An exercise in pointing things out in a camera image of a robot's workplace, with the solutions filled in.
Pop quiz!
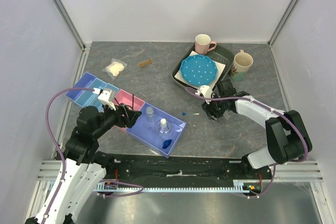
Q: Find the bag of cotton balls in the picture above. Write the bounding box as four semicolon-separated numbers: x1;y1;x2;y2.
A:
102;58;127;80

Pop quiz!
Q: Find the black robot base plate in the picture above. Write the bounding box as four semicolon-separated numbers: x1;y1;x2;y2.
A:
93;152;272;187

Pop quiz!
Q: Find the white square plate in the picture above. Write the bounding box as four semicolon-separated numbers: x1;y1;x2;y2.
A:
173;51;226;89

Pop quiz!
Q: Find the multicolour compartment organizer tray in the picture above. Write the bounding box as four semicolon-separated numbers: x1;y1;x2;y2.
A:
73;72;186;158

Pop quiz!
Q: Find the tan test tube brush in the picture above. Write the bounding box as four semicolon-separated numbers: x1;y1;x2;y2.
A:
124;59;153;74

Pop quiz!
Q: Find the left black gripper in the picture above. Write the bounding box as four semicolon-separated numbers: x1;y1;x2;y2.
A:
92;100;142;138

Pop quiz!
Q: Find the blue polka dot plate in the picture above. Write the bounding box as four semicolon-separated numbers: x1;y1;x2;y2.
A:
180;55;218;87

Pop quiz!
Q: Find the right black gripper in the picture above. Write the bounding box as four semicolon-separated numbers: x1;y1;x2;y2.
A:
201;92;225;121

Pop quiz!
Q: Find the clear test tube rack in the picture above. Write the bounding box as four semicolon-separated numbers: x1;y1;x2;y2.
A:
223;111;232;120

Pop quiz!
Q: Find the dark green plastic tray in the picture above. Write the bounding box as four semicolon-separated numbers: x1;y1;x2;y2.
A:
171;45;234;91

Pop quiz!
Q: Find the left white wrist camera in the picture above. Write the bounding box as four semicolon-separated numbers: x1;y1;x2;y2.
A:
98;89;116;111

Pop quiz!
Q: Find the round flask white stopper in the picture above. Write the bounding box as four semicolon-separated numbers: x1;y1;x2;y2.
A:
155;118;173;136

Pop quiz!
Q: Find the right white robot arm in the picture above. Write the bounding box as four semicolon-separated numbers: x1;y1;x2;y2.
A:
195;85;312;179

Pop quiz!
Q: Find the small clear glass bottle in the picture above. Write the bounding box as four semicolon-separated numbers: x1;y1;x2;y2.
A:
145;106;155;122

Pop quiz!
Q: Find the slotted cable duct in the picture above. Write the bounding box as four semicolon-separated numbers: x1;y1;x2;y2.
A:
93;180;259;194

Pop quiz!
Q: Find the cream floral mug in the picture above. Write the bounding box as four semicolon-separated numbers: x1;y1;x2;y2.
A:
230;50;254;81

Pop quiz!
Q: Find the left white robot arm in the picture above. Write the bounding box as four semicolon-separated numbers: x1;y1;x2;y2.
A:
25;104;142;223

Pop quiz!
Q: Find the pink ceramic mug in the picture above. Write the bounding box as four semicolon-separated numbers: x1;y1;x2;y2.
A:
194;34;217;55

